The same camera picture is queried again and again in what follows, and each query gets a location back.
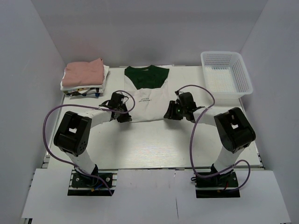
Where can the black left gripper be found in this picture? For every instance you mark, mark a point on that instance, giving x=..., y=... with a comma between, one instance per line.
x=127, y=118

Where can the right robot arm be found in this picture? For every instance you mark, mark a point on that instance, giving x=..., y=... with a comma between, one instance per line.
x=234, y=130

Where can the white plastic basket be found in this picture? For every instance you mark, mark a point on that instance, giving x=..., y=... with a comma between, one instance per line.
x=225, y=75

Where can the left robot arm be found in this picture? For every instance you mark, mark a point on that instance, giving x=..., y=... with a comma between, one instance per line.
x=73, y=133

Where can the pink t-shirt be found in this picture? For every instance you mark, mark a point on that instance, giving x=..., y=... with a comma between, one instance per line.
x=84, y=73

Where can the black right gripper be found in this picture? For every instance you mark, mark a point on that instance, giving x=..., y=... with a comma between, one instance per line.
x=170, y=114

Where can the printed folded t-shirt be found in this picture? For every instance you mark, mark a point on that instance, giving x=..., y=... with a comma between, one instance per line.
x=84, y=92

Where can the white and green t-shirt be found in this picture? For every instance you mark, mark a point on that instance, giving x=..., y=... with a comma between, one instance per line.
x=149, y=88

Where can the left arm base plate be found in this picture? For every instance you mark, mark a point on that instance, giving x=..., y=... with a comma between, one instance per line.
x=87, y=186

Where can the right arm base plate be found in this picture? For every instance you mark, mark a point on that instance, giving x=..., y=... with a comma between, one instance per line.
x=221, y=186

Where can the white folded t-shirt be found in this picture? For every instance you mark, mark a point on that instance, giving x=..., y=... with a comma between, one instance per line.
x=102, y=86

